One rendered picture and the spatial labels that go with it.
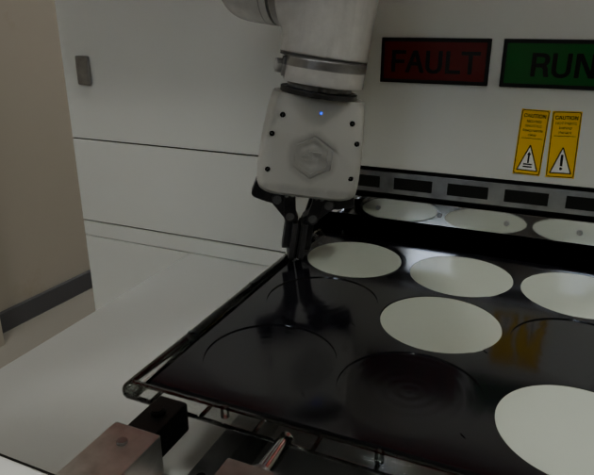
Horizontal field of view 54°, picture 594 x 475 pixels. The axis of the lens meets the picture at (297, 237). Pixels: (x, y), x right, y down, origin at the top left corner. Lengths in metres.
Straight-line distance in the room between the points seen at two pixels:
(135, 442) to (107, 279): 0.65
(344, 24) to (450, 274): 0.26
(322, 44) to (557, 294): 0.32
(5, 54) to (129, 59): 1.62
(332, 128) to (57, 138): 2.12
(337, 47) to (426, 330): 0.26
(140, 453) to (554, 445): 0.25
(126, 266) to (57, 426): 0.45
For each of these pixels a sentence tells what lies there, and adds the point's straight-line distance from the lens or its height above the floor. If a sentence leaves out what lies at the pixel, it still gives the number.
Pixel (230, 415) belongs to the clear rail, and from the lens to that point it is 0.40.
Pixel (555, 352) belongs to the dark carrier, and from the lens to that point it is 0.51.
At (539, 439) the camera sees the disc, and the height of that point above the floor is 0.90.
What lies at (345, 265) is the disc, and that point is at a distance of 0.62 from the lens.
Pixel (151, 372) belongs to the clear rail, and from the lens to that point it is 0.45.
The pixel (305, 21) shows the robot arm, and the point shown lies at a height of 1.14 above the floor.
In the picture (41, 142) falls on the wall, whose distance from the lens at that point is 2.57.
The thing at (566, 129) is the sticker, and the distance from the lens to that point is 0.68.
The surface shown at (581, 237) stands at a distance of 0.70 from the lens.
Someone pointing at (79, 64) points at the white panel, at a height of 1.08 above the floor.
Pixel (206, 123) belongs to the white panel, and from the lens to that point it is 0.81.
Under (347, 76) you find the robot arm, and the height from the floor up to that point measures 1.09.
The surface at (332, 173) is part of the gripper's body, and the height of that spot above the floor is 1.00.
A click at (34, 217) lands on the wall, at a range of 2.58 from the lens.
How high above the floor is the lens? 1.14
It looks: 20 degrees down
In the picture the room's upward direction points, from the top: straight up
